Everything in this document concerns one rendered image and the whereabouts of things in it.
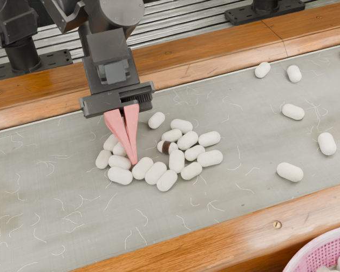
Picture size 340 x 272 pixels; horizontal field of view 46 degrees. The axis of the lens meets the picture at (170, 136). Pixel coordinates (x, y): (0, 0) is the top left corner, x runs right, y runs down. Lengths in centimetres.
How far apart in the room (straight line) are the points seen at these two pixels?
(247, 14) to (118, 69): 64
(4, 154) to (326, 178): 46
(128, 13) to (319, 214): 32
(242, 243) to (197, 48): 41
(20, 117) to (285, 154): 42
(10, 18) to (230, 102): 45
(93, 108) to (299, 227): 29
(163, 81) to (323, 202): 34
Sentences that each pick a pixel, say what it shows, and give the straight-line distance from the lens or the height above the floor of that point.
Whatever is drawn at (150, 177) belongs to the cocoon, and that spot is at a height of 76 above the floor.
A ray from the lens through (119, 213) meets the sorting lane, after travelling 52.
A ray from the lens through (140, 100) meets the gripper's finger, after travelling 58.
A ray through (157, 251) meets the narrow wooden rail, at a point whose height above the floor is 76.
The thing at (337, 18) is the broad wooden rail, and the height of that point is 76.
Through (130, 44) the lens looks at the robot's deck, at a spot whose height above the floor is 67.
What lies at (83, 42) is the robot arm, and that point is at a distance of 58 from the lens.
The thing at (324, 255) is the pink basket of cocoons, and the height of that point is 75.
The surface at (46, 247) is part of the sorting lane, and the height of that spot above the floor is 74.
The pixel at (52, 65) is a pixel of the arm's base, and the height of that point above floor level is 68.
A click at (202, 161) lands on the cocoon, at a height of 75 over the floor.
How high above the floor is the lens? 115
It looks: 43 degrees down
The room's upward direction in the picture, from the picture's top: 6 degrees counter-clockwise
